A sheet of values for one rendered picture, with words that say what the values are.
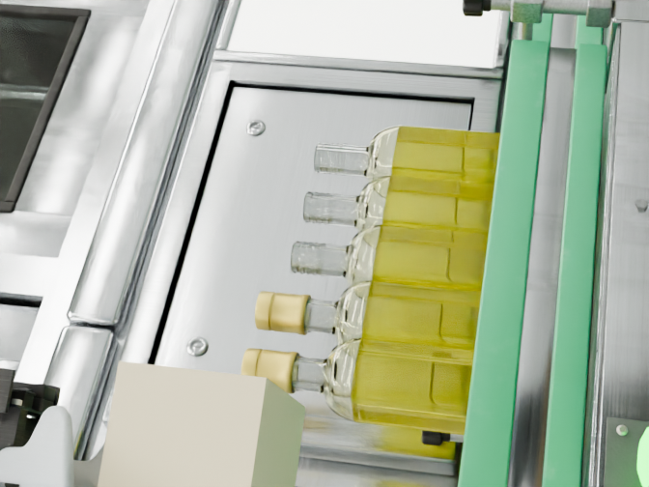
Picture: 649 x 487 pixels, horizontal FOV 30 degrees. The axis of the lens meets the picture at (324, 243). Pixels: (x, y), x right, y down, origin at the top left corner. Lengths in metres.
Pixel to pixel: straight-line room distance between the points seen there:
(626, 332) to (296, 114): 0.61
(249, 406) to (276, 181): 0.73
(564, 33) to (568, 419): 0.47
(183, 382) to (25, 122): 0.93
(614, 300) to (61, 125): 0.80
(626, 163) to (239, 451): 0.47
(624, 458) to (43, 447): 0.39
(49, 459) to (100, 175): 0.80
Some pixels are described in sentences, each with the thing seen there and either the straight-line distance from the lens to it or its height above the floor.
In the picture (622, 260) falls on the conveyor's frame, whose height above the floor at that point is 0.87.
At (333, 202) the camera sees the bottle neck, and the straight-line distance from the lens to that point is 1.11.
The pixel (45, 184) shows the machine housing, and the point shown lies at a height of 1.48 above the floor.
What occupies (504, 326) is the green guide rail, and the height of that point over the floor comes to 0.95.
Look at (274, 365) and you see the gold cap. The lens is 1.02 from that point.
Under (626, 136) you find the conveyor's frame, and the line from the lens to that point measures 0.97.
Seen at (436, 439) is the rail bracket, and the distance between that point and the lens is 1.05.
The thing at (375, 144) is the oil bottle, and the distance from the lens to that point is 1.13.
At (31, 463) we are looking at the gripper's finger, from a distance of 0.62.
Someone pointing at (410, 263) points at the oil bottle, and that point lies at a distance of 1.04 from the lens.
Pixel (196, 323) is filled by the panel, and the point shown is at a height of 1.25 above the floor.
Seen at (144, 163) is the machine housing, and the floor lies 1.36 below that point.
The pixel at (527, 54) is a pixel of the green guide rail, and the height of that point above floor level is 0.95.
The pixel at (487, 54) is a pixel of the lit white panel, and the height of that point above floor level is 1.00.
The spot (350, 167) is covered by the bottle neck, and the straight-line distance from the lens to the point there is 1.14.
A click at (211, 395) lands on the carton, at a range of 0.59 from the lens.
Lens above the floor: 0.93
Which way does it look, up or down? 10 degrees up
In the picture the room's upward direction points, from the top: 85 degrees counter-clockwise
